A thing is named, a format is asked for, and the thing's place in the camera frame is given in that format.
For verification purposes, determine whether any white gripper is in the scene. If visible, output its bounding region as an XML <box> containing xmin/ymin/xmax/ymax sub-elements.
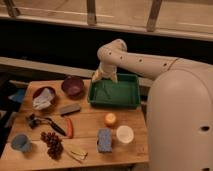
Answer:
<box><xmin>92</xmin><ymin>62</ymin><xmax>118</xmax><ymax>83</ymax></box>

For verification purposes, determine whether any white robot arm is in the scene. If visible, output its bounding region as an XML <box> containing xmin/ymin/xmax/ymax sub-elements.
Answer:
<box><xmin>92</xmin><ymin>39</ymin><xmax>213</xmax><ymax>171</ymax></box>

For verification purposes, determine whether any fork in tray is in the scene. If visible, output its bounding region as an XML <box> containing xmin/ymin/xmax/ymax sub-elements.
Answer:
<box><xmin>103</xmin><ymin>84</ymin><xmax>111</xmax><ymax>100</ymax></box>

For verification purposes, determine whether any green plastic tray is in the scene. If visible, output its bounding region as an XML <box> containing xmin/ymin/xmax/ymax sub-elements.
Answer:
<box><xmin>88</xmin><ymin>73</ymin><xmax>140</xmax><ymax>109</ymax></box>

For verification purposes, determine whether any purple bowl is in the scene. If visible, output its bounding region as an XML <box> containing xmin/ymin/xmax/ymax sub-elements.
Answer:
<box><xmin>61</xmin><ymin>76</ymin><xmax>84</xmax><ymax>97</ymax></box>

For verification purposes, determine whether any orange fruit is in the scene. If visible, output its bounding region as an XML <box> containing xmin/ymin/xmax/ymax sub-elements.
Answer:
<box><xmin>104</xmin><ymin>113</ymin><xmax>117</xmax><ymax>127</ymax></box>

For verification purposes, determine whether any wooden table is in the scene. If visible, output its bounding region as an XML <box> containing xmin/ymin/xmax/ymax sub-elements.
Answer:
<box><xmin>0</xmin><ymin>80</ymin><xmax>148</xmax><ymax>171</ymax></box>

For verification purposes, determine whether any white round cup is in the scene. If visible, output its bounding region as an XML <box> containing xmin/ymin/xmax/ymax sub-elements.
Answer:
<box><xmin>116</xmin><ymin>125</ymin><xmax>134</xmax><ymax>144</ymax></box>

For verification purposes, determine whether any orange carrot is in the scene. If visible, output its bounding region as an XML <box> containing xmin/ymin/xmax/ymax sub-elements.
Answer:
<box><xmin>65</xmin><ymin>117</ymin><xmax>73</xmax><ymax>138</ymax></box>

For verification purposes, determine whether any blue sponge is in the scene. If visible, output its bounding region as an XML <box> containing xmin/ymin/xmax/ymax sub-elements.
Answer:
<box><xmin>97</xmin><ymin>128</ymin><xmax>112</xmax><ymax>153</ymax></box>

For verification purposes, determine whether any dark red bowl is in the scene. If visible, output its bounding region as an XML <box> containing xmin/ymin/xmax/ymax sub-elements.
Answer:
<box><xmin>32</xmin><ymin>86</ymin><xmax>57</xmax><ymax>112</ymax></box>

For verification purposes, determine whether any white crumpled cloth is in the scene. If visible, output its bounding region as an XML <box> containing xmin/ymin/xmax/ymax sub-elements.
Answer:
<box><xmin>32</xmin><ymin>87</ymin><xmax>55</xmax><ymax>111</ymax></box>

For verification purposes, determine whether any yellow banana peel toy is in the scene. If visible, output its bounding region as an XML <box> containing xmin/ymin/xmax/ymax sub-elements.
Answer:
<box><xmin>64</xmin><ymin>145</ymin><xmax>88</xmax><ymax>162</ymax></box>

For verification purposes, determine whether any blue cloth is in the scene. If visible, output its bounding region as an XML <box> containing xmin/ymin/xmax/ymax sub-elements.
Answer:
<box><xmin>9</xmin><ymin>89</ymin><xmax>26</xmax><ymax>103</ymax></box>

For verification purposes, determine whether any bunch of dark grapes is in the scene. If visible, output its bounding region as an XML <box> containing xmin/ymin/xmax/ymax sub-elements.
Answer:
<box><xmin>40</xmin><ymin>132</ymin><xmax>63</xmax><ymax>160</ymax></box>

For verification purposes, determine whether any blue plastic cup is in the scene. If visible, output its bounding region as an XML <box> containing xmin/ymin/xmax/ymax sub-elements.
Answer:
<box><xmin>11</xmin><ymin>134</ymin><xmax>32</xmax><ymax>152</ymax></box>

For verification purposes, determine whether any black handled kitchen tool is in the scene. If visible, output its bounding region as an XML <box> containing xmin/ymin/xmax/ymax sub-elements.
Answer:
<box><xmin>26</xmin><ymin>114</ymin><xmax>66</xmax><ymax>136</ymax></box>

